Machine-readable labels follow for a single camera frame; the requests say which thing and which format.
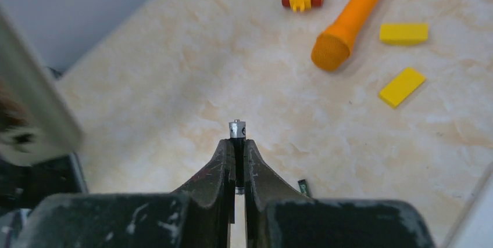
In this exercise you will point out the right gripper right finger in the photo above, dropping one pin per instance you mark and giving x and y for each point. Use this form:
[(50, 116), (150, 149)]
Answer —
[(277, 215)]

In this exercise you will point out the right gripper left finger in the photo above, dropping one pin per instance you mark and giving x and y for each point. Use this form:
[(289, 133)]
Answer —
[(199, 213)]

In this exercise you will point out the green battery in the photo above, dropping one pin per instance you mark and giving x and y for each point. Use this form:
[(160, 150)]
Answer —
[(304, 187)]

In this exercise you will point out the white air conditioner remote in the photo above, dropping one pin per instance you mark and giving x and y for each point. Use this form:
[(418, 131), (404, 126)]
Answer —
[(36, 124)]

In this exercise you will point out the white remote with dark screen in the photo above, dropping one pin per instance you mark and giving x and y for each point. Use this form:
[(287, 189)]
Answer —
[(474, 225)]

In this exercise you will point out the yellow block lower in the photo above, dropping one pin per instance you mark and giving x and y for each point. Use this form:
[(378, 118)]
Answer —
[(401, 87)]

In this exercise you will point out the yellow block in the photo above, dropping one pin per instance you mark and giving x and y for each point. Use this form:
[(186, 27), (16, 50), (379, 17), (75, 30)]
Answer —
[(403, 34), (401, 87)]

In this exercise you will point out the yellow block upper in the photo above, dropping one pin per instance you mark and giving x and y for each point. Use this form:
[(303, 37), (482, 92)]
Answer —
[(403, 34)]

